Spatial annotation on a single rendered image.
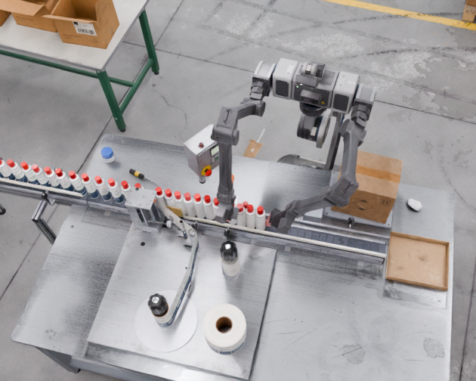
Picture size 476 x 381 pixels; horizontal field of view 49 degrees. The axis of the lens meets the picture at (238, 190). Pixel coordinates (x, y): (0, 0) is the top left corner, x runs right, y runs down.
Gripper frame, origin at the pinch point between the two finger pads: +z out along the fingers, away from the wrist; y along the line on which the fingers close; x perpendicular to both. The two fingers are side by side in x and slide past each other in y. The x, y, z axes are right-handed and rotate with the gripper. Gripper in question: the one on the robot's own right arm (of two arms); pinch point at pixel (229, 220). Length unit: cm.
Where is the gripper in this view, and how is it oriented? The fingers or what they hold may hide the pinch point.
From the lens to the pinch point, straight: 268.2
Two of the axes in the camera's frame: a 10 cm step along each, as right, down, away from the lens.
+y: 9.7, 1.9, -1.6
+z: 0.4, 5.1, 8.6
